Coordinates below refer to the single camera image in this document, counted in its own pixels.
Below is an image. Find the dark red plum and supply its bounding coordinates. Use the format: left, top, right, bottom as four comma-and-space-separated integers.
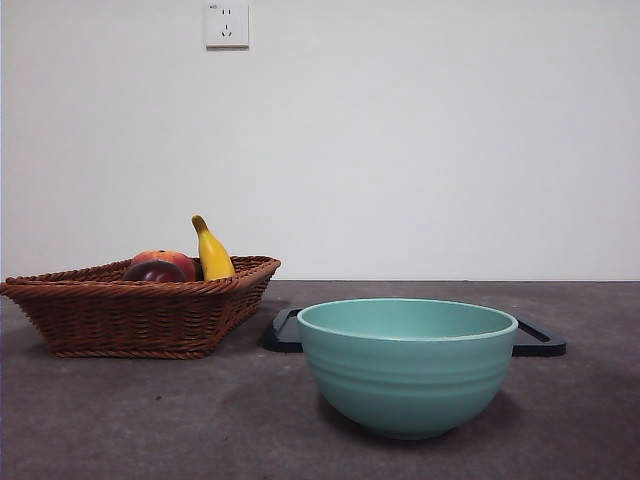
121, 259, 186, 283

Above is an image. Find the red yellow peach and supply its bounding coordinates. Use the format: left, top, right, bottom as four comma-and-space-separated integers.
130, 249, 198, 282

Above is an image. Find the dark rectangular tray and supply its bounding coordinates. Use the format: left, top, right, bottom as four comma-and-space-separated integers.
262, 307, 567, 357

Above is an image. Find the yellow banana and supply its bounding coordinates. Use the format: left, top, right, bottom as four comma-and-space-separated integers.
191, 214, 236, 281

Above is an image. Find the white wall socket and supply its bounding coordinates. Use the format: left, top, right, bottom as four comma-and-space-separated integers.
204, 3, 250, 51

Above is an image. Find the brown wicker basket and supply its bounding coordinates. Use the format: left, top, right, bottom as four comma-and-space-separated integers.
0, 255, 282, 360

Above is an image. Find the teal green bowl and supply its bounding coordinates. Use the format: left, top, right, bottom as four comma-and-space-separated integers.
296, 297, 519, 441

